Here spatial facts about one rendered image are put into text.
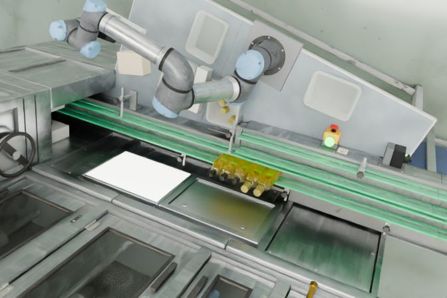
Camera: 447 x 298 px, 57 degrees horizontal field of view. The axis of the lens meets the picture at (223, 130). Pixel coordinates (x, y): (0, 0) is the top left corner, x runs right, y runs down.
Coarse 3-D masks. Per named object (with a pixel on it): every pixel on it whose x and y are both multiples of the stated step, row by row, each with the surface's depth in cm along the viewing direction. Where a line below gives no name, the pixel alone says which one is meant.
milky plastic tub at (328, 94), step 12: (324, 72) 183; (312, 84) 188; (324, 84) 191; (336, 84) 189; (348, 84) 187; (312, 96) 195; (324, 96) 193; (336, 96) 191; (348, 96) 188; (324, 108) 190; (336, 108) 192; (348, 108) 190
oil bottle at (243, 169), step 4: (244, 160) 197; (240, 164) 193; (244, 164) 193; (248, 164) 193; (252, 164) 194; (236, 168) 188; (240, 168) 189; (244, 168) 189; (248, 168) 190; (236, 172) 186; (240, 172) 186; (244, 172) 186; (248, 172) 189; (240, 176) 185; (244, 176) 186; (240, 180) 186; (244, 180) 187
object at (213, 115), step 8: (208, 104) 210; (216, 104) 216; (224, 104) 214; (232, 104) 212; (208, 112) 212; (216, 112) 218; (232, 112) 214; (208, 120) 213; (216, 120) 213; (224, 120) 214
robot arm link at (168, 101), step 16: (224, 80) 180; (240, 80) 183; (160, 96) 154; (176, 96) 153; (192, 96) 160; (208, 96) 170; (224, 96) 178; (240, 96) 185; (160, 112) 157; (176, 112) 159
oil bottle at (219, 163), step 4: (220, 156) 198; (224, 156) 198; (228, 156) 199; (232, 156) 200; (216, 160) 193; (220, 160) 194; (224, 160) 194; (228, 160) 195; (212, 164) 191; (216, 164) 190; (220, 164) 190; (224, 164) 191; (212, 168) 191; (220, 168) 189; (220, 172) 190
